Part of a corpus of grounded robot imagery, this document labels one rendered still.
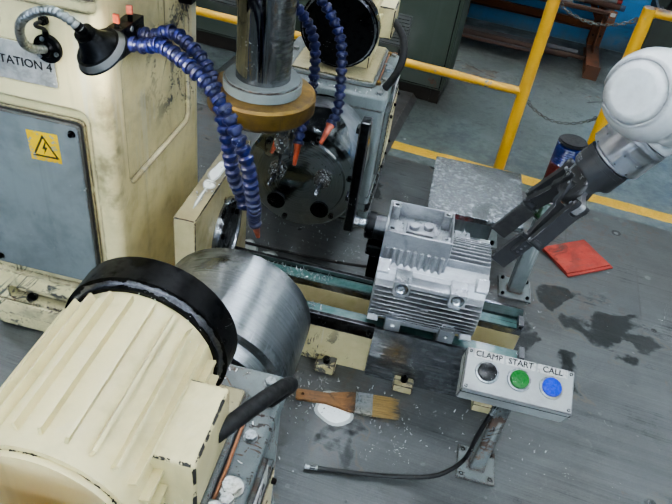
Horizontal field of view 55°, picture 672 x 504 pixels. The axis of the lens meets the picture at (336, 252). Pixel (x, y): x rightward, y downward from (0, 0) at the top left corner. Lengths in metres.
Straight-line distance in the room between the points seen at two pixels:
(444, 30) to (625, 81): 3.42
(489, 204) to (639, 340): 0.48
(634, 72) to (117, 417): 0.63
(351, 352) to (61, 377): 0.80
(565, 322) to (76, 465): 1.26
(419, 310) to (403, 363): 0.16
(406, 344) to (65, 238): 0.65
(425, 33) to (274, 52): 3.21
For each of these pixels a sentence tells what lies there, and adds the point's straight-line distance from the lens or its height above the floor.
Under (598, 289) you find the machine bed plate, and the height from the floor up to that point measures 0.80.
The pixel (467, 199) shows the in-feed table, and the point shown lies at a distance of 1.71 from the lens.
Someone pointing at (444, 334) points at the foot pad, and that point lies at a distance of 1.22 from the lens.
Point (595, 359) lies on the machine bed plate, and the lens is 1.57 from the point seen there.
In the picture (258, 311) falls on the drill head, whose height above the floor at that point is 1.15.
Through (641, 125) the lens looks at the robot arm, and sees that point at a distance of 0.80.
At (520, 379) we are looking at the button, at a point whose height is 1.07.
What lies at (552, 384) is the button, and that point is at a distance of 1.07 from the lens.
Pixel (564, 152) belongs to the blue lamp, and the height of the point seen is 1.20.
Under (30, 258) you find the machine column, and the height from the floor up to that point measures 1.00.
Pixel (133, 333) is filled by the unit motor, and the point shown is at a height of 1.36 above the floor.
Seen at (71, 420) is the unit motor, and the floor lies 1.35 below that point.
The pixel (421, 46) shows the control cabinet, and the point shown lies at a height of 0.35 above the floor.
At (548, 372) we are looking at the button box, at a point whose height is 1.08.
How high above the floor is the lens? 1.81
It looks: 39 degrees down
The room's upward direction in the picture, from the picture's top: 9 degrees clockwise
